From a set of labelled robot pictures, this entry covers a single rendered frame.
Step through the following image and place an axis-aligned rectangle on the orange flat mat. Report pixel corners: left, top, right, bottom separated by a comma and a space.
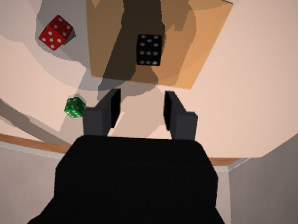
86, 0, 233, 90

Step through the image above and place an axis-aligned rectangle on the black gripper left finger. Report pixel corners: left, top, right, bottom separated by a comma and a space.
82, 88, 121, 136

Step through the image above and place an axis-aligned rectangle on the green die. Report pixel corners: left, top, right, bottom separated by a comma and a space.
64, 97, 85, 118

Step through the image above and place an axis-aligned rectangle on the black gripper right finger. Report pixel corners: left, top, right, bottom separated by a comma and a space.
163, 91, 198, 141

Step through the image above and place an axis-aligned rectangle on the black die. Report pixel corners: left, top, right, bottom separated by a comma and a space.
136, 34, 162, 66

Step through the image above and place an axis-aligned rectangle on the red die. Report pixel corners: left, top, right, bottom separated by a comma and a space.
39, 15, 73, 51

